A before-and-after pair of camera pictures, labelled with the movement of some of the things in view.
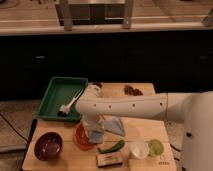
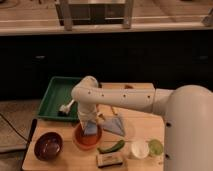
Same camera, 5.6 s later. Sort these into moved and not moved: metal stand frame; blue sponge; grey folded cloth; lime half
Moved: blue sponge
Not moved: metal stand frame; grey folded cloth; lime half
